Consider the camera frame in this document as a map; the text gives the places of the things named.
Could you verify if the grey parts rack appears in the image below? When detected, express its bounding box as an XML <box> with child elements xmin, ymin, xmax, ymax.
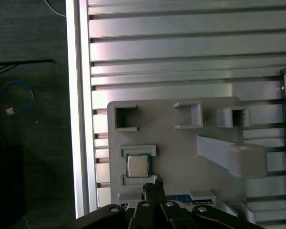
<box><xmin>106</xmin><ymin>96</ymin><xmax>272</xmax><ymax>226</ymax></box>

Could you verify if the grey cable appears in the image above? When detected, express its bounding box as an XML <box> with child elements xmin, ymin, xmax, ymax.
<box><xmin>44</xmin><ymin>0</ymin><xmax>66</xmax><ymax>16</ymax></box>

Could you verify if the black box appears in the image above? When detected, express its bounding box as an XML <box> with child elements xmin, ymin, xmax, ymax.
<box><xmin>0</xmin><ymin>143</ymin><xmax>27</xmax><ymax>215</ymax></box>

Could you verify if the silver CPU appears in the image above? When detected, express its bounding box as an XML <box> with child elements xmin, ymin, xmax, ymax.
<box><xmin>125</xmin><ymin>153</ymin><xmax>153</xmax><ymax>178</ymax></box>

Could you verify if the blue cable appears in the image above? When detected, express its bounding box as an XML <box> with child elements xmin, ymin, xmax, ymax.
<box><xmin>0</xmin><ymin>81</ymin><xmax>36</xmax><ymax>121</ymax></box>

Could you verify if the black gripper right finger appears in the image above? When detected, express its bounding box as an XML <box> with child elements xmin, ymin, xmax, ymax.
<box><xmin>157</xmin><ymin>178</ymin><xmax>262</xmax><ymax>229</ymax></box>

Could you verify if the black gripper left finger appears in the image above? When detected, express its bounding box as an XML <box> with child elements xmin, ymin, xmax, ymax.
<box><xmin>73</xmin><ymin>182</ymin><xmax>159</xmax><ymax>229</ymax></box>

